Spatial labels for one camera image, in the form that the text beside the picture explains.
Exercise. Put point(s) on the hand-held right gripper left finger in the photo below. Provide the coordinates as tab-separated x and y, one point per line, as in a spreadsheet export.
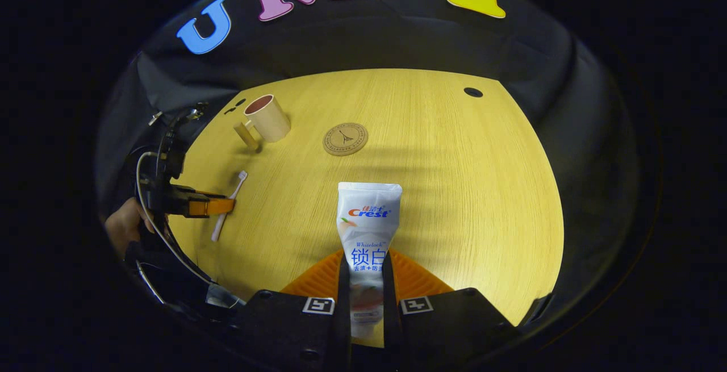
344	332

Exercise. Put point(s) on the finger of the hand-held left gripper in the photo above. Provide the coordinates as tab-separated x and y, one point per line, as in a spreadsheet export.
210	207

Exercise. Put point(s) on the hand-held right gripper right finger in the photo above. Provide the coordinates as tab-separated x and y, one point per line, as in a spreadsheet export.
391	326

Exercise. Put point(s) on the white toothbrush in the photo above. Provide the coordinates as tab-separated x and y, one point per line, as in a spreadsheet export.
217	230

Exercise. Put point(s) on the beige cup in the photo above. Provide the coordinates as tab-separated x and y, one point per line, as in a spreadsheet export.
270	119

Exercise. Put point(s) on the white toothpaste tube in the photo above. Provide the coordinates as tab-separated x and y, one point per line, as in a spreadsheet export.
369	218

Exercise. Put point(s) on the round brown coaster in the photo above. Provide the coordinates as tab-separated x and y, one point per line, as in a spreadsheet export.
345	139

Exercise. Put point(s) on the wooden desktop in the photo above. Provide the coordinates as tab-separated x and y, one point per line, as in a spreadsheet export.
454	190

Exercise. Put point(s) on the small silver clip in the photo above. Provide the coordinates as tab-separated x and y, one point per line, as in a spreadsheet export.
155	117

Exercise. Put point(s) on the black backdrop cloth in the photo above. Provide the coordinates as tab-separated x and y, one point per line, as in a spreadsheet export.
397	37

